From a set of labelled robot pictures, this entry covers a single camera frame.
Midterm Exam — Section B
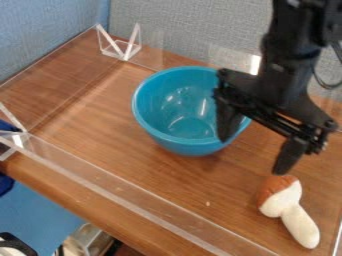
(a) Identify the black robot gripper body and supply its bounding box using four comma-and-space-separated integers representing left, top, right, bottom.
213, 56, 338, 154

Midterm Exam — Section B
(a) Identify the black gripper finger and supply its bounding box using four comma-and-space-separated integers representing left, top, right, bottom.
215, 97, 243, 142
273, 137, 309, 175

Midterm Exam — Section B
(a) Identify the blue plastic bowl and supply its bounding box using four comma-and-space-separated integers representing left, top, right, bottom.
131, 66, 251, 156

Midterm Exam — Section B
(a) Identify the plush brown white mushroom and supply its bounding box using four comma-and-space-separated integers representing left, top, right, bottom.
257, 175, 321, 249

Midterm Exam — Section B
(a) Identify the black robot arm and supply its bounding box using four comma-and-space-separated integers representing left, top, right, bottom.
213, 0, 342, 175

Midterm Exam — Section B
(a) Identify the clear acrylic back barrier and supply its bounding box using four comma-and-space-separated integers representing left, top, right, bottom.
129, 31, 342, 133

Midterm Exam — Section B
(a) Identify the clear acrylic barrier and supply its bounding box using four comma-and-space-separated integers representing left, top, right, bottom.
0, 101, 279, 256
129, 31, 342, 133

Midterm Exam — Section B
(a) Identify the clear acrylic front barrier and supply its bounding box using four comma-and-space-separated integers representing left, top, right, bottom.
0, 101, 279, 256

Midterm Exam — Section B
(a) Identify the grey metal box below table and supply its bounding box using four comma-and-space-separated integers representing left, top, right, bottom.
63, 223, 114, 256

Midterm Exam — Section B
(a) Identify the dark blue cloth object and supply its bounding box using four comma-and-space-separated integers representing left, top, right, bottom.
0, 119, 22, 197

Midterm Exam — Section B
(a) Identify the black white object below table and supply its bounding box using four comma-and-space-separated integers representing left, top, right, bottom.
0, 232, 39, 256

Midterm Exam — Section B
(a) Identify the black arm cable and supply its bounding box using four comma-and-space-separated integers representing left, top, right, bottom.
312, 41, 342, 90

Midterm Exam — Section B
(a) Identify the clear acrylic corner bracket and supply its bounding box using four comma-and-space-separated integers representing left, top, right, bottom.
95, 23, 142, 61

